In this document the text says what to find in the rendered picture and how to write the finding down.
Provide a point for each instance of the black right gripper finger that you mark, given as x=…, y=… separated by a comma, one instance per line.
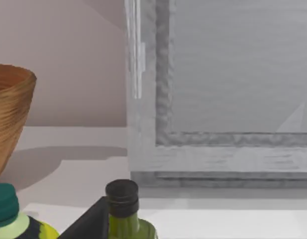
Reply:
x=93, y=221

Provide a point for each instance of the green glass bottle black cap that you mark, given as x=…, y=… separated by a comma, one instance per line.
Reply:
x=123, y=214

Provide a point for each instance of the yellow bottle teal cap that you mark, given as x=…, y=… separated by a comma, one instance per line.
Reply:
x=11, y=219

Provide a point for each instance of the grey cabinet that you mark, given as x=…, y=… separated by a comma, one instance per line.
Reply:
x=143, y=154

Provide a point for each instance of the brown woven basket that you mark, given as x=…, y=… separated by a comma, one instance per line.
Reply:
x=9, y=112

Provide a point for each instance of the grey cabinet door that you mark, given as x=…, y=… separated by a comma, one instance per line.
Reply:
x=237, y=74

